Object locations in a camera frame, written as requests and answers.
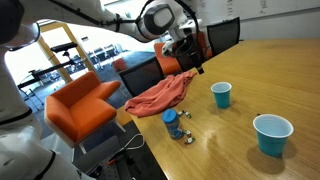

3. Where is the wooden door frame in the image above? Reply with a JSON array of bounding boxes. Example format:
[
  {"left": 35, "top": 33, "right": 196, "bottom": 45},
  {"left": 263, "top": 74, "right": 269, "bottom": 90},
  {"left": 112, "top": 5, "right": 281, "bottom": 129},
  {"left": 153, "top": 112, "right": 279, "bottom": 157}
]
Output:
[{"left": 35, "top": 21, "right": 98, "bottom": 84}]

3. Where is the orange crumpled cloth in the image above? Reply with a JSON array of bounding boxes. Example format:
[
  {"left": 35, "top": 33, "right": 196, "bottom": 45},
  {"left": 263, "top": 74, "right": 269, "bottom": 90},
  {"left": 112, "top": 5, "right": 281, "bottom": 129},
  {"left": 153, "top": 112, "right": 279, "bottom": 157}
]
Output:
[{"left": 124, "top": 70, "right": 198, "bottom": 119}]

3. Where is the white cable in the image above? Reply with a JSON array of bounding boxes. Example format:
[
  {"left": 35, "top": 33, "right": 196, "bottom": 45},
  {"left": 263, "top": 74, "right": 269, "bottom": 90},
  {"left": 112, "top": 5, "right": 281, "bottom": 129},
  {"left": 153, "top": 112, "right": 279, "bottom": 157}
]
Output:
[{"left": 122, "top": 133, "right": 146, "bottom": 152}]

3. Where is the black robot stand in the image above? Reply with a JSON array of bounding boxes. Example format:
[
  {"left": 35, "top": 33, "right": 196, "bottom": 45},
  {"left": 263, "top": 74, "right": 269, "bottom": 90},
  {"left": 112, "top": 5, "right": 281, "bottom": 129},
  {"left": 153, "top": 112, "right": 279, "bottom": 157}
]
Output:
[{"left": 71, "top": 133, "right": 169, "bottom": 180}]

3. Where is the blue plastic cup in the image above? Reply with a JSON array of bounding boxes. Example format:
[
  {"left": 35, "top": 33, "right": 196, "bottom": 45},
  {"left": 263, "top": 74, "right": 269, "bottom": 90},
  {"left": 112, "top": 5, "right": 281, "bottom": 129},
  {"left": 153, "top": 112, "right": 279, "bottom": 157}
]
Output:
[
  {"left": 210, "top": 81, "right": 233, "bottom": 110},
  {"left": 252, "top": 113, "right": 295, "bottom": 158}
]

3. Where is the black mesh office chair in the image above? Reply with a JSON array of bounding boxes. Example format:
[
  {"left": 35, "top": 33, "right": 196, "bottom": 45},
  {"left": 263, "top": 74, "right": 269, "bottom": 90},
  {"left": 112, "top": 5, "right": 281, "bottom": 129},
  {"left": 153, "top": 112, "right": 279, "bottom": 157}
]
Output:
[
  {"left": 118, "top": 57, "right": 167, "bottom": 98},
  {"left": 206, "top": 16, "right": 242, "bottom": 58}
]

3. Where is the small red chair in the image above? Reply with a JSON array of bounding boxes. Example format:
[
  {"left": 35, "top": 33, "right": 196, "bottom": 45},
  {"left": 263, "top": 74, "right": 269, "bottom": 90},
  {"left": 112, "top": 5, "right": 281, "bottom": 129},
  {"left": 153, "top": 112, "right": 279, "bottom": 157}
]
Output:
[{"left": 111, "top": 57, "right": 129, "bottom": 73}]

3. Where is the black camera stand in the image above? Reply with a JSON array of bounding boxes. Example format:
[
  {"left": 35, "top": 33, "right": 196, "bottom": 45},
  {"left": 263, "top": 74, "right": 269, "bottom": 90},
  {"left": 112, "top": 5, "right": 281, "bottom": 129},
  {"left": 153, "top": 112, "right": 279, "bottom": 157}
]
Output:
[{"left": 16, "top": 41, "right": 81, "bottom": 91}]

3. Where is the blue lidded jar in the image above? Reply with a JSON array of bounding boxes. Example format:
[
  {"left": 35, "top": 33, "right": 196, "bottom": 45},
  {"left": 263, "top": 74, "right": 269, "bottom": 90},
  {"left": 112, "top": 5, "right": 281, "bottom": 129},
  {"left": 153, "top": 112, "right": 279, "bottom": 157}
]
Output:
[{"left": 161, "top": 108, "right": 185, "bottom": 141}]

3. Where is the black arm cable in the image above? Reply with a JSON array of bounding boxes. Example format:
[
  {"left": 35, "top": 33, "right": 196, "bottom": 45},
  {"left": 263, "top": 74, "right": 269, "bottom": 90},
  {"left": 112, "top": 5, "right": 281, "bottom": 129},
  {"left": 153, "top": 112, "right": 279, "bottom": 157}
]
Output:
[{"left": 49, "top": 0, "right": 201, "bottom": 38}]

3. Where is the orange armchair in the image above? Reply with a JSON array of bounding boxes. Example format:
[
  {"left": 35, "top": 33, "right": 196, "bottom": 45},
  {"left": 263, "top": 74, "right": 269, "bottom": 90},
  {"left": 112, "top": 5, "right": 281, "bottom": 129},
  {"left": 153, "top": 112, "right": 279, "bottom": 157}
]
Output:
[{"left": 43, "top": 70, "right": 127, "bottom": 158}]

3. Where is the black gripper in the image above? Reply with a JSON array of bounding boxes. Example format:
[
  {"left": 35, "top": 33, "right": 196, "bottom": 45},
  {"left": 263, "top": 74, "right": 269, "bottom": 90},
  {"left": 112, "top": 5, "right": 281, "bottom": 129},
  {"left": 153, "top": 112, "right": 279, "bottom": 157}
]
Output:
[{"left": 173, "top": 31, "right": 205, "bottom": 75}]

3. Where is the orange lounge chair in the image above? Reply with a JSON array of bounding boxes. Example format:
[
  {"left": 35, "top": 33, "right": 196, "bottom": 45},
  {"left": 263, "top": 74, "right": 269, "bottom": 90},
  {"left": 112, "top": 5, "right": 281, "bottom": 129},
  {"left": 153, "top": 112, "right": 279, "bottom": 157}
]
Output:
[{"left": 153, "top": 31, "right": 214, "bottom": 77}]

